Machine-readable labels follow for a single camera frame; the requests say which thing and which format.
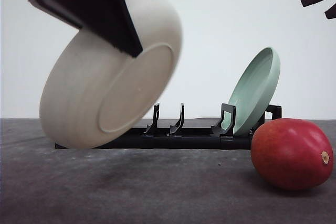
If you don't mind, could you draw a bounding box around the white plate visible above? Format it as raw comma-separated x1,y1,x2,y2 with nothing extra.
39,0,183,148

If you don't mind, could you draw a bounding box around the mint green plate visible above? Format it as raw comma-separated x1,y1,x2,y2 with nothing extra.
222,47,281,135

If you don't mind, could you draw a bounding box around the red mango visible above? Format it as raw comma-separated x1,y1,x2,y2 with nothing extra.
251,118,333,190

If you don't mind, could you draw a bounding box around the black dish rack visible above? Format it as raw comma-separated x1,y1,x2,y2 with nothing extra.
55,103,282,150

